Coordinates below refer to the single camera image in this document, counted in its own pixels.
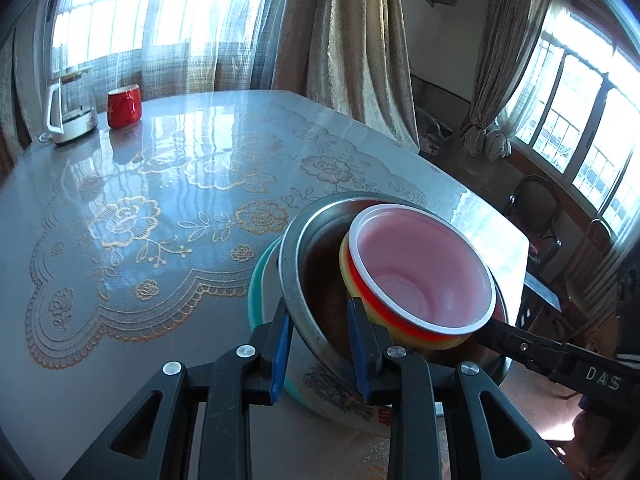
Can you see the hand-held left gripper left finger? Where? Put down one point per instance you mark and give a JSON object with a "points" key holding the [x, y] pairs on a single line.
{"points": [[281, 360]]}

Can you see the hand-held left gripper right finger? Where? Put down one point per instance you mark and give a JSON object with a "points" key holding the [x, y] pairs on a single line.
{"points": [[361, 355]]}

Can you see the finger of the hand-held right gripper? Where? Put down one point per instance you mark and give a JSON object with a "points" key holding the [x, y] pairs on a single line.
{"points": [[520, 347]]}

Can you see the large white floral plate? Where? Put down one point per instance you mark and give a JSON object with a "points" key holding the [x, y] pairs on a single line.
{"points": [[325, 395]]}

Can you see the teal plastic plate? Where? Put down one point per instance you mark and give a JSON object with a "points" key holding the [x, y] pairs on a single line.
{"points": [[257, 285]]}

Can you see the yellow plastic bowl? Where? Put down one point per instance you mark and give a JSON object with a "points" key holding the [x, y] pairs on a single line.
{"points": [[350, 275]]}

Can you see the stainless steel bowl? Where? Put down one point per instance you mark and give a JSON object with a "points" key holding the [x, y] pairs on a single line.
{"points": [[315, 270]]}

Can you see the red plastic bowl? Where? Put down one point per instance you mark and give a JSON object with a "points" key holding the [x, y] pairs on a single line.
{"points": [[425, 270]]}

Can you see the dark metal chair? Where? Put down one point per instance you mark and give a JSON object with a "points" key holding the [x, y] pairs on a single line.
{"points": [[537, 205], [595, 260]]}

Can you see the wood framed window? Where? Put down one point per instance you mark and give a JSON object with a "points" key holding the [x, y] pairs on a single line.
{"points": [[580, 125]]}

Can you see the patterned cloth bundle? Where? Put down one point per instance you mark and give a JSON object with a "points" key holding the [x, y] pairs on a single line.
{"points": [[432, 130]]}

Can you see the tied beige curtain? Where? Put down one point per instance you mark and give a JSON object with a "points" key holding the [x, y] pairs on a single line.
{"points": [[500, 60]]}

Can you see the red mug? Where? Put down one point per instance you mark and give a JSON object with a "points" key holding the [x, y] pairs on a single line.
{"points": [[124, 107]]}

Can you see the beige patterned curtain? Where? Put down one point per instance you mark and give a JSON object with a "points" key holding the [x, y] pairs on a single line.
{"points": [[30, 85], [350, 50]]}

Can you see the white sheer curtain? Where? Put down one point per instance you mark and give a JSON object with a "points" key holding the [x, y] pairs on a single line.
{"points": [[165, 60]]}

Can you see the white glass electric kettle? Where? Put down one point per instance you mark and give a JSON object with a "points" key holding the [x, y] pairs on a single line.
{"points": [[72, 110]]}

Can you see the barred window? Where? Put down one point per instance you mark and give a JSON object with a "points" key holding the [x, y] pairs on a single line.
{"points": [[125, 5]]}

